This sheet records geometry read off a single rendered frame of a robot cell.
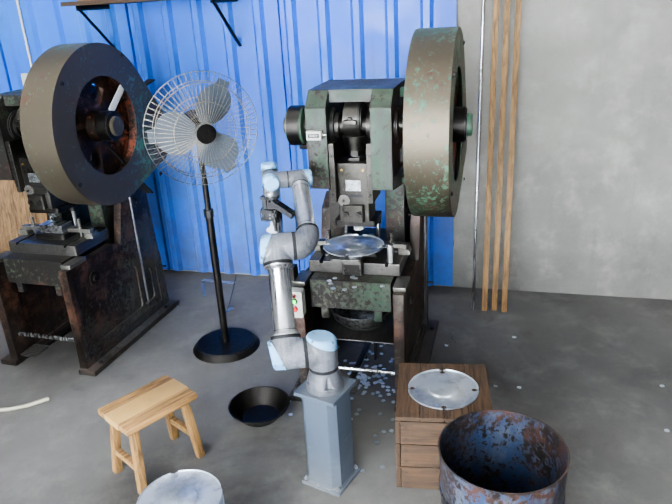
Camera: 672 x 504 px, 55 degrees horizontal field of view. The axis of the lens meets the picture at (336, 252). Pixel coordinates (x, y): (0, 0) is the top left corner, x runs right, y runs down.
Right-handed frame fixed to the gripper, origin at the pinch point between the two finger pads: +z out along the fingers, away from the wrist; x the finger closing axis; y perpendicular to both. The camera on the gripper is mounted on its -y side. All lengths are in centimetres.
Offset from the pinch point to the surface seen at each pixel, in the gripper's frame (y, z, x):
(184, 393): 26, 52, 58
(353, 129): -34, -47, -16
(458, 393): -88, 50, 38
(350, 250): -33.1, 6.9, -4.7
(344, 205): -28.8, -12.3, -12.9
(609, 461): -151, 84, 23
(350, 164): -31.8, -31.4, -15.4
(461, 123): -82, -50, -18
